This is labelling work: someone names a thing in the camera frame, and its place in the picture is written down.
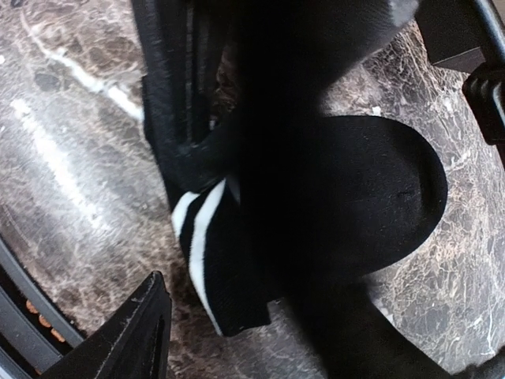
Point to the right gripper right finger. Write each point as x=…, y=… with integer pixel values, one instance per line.
x=352, y=338

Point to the black sock white stripes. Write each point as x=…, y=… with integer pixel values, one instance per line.
x=352, y=195

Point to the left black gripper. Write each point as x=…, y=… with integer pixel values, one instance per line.
x=288, y=53

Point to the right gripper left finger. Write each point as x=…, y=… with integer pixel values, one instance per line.
x=133, y=343

